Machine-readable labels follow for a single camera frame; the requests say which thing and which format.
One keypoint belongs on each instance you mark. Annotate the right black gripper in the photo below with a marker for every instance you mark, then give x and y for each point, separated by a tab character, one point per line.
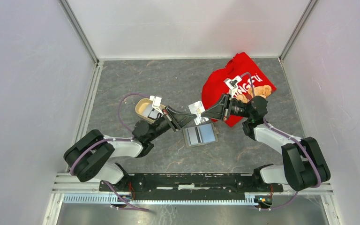
221	111

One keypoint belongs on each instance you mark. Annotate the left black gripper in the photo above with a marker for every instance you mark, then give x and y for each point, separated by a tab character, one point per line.
177	120

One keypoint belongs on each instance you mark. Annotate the silver VIP credit card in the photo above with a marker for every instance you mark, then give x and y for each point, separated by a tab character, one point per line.
197	109

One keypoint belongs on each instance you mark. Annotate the beige oval tray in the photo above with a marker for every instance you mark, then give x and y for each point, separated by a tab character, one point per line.
140	106

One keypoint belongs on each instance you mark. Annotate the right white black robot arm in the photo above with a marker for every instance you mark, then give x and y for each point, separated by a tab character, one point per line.
304	165

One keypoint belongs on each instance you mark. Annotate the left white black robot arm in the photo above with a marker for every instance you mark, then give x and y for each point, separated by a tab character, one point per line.
88	158

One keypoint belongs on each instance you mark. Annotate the red kung fu t-shirt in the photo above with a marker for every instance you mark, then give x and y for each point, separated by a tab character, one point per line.
255	87

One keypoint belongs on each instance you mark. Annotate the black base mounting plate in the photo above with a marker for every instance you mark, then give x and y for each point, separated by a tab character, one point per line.
194	186

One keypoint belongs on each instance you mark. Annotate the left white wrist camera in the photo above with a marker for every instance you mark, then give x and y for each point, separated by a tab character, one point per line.
156	102

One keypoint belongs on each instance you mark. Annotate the aluminium frame rail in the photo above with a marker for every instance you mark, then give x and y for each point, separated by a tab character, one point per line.
96	191

